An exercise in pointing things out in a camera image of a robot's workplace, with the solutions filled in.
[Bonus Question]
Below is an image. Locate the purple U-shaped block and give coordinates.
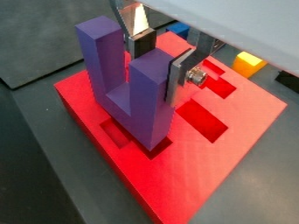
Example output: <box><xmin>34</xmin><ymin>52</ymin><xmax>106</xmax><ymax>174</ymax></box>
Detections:
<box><xmin>76</xmin><ymin>16</ymin><xmax>174</xmax><ymax>150</ymax></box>

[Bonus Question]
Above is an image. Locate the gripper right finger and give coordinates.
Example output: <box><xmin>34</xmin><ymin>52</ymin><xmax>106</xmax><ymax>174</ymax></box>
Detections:
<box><xmin>164</xmin><ymin>28</ymin><xmax>225</xmax><ymax>107</ymax></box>

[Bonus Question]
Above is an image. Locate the blue U-shaped block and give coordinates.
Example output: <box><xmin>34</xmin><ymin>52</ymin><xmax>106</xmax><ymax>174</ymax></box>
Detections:
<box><xmin>166</xmin><ymin>22</ymin><xmax>190</xmax><ymax>39</ymax></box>

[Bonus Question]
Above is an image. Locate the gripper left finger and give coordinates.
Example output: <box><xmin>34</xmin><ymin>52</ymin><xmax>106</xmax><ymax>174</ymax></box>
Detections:
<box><xmin>108</xmin><ymin>0</ymin><xmax>156</xmax><ymax>60</ymax></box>

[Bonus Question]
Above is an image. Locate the yellow long bar block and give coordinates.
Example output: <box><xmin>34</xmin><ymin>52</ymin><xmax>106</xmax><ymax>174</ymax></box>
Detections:
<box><xmin>233</xmin><ymin>52</ymin><xmax>267</xmax><ymax>78</ymax></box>

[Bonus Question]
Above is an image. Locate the black fixture bracket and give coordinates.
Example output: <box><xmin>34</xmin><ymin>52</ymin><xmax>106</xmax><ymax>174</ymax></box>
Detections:
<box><xmin>275</xmin><ymin>71</ymin><xmax>299</xmax><ymax>94</ymax></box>

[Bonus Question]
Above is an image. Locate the red puzzle board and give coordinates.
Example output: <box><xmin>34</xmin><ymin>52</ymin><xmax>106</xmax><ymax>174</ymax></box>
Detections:
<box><xmin>55</xmin><ymin>32</ymin><xmax>286</xmax><ymax>224</ymax></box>

